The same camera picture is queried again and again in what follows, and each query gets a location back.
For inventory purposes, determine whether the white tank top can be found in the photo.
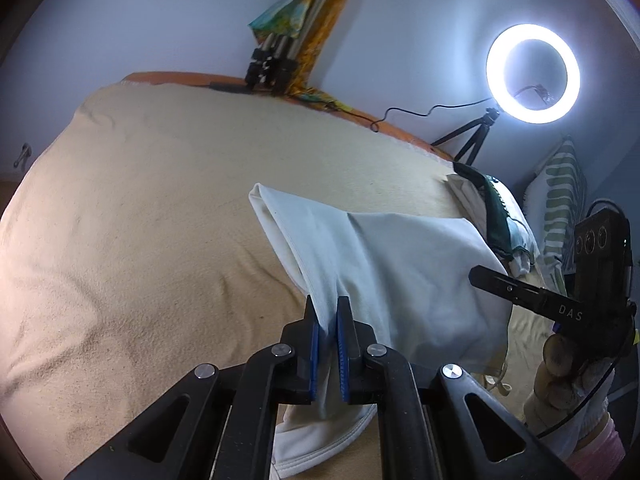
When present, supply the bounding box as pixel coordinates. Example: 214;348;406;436
248;182;513;480

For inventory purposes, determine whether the black ring light cable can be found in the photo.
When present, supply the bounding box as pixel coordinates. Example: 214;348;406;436
370;104;493;133

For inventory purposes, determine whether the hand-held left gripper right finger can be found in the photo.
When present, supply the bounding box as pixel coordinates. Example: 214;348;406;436
336;296;593;480

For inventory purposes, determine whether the stack of white folded clothes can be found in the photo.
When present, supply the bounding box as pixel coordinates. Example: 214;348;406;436
445;172;541;277

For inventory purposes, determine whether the person's right hand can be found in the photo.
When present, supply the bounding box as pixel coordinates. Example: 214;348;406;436
520;332;616;441

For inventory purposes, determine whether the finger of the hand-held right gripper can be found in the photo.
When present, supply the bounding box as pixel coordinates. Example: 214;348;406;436
469;266;551;312

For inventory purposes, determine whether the folded silver tripod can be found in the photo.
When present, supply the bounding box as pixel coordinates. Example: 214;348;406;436
245;0;361;97

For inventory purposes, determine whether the colourful patterned scarf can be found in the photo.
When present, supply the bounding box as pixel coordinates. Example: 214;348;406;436
248;0;346;43

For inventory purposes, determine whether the white ring light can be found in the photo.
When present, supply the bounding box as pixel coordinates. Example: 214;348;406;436
486;23;581;124

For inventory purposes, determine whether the beige blanket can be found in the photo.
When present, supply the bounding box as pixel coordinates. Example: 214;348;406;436
0;82;556;480

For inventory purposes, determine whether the black ring light tripod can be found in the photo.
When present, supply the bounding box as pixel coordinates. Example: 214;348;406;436
431;109;501;166

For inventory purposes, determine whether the green striped pillow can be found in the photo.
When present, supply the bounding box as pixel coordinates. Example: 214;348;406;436
522;137;588;291

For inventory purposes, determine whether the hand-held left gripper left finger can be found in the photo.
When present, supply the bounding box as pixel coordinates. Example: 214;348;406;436
64;294;321;480

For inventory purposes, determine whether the black gooseneck phone holder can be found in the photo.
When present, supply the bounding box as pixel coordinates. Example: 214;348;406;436
515;84;553;101

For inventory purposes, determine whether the dark green garment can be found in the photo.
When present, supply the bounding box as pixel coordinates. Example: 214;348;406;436
452;162;533;261

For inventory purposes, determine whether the orange scarf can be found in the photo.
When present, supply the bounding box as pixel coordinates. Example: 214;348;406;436
287;0;366;111

